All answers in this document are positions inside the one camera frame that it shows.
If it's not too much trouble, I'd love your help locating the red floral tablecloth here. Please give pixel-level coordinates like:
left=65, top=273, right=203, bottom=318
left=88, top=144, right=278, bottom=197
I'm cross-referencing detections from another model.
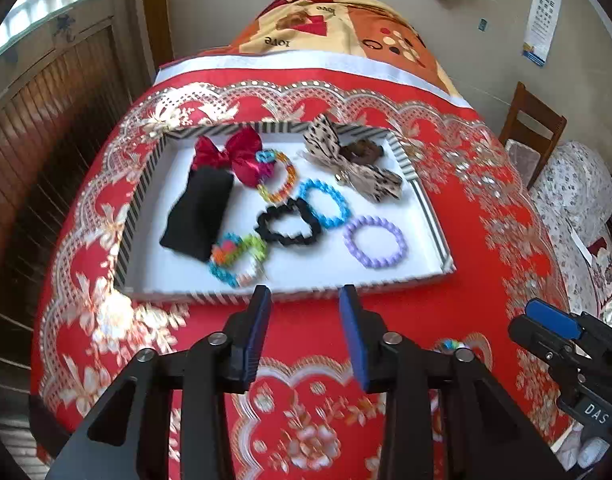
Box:
left=30, top=51, right=570, bottom=479

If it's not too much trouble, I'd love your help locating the colourful plastic link bracelet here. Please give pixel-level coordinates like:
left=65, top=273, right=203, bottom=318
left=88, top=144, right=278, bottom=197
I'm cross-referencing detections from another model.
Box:
left=206, top=231, right=270, bottom=290

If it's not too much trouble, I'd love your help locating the rainbow crystal bead bracelet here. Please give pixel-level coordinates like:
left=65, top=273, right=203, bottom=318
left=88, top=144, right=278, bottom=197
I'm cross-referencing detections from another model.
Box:
left=254, top=148, right=300, bottom=206

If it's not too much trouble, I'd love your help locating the purple bead bracelet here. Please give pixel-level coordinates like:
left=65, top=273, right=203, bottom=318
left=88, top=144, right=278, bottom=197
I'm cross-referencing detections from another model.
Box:
left=342, top=214, right=409, bottom=270

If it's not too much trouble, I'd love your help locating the black bead bracelet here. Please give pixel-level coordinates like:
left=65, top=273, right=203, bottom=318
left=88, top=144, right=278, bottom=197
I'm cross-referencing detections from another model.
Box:
left=254, top=197, right=324, bottom=247

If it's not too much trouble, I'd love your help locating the orange patterned blanket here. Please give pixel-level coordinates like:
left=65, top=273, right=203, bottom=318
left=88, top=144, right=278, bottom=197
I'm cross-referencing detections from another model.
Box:
left=203, top=0, right=459, bottom=96

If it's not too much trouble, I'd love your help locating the dark red bow hairclip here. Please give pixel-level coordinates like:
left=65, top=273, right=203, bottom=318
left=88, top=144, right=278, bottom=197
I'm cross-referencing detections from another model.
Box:
left=190, top=126, right=274, bottom=188

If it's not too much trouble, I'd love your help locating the wall poster chart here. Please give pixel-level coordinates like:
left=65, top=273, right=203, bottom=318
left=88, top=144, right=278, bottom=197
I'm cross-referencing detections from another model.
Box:
left=522, top=0, right=562, bottom=67

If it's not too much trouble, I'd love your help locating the wooden chair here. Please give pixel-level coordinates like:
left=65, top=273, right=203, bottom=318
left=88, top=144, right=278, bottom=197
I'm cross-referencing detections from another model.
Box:
left=499, top=81, right=568, bottom=188

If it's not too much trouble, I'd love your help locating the striped shallow box tray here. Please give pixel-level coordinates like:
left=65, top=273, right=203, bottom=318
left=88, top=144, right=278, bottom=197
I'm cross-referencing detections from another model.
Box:
left=113, top=120, right=457, bottom=304

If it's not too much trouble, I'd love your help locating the brown scrunchie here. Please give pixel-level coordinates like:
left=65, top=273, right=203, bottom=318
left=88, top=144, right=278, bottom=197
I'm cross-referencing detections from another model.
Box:
left=340, top=139, right=384, bottom=166

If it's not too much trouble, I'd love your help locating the blue bead bracelet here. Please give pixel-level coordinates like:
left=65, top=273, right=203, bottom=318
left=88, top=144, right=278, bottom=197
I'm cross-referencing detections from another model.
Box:
left=296, top=178, right=353, bottom=230

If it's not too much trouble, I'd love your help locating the floral white bedding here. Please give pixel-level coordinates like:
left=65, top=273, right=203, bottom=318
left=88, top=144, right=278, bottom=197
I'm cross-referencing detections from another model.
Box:
left=527, top=140, right=612, bottom=470

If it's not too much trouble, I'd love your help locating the spotted cream bow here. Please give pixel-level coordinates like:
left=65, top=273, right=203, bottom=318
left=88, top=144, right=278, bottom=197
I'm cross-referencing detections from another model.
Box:
left=303, top=114, right=402, bottom=203

